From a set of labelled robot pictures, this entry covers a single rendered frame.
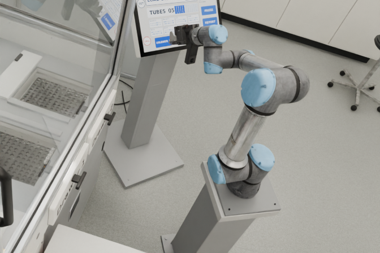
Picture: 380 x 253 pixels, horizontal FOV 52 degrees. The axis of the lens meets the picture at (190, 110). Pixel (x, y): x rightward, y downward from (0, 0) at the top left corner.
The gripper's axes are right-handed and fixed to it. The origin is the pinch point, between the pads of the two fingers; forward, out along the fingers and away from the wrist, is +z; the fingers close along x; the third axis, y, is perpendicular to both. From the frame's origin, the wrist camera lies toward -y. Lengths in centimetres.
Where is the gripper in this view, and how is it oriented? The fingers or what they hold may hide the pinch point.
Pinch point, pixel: (171, 43)
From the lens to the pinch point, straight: 182.4
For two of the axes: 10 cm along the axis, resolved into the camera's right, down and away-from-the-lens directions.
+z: -6.0, -0.9, 7.9
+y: -1.2, -9.7, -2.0
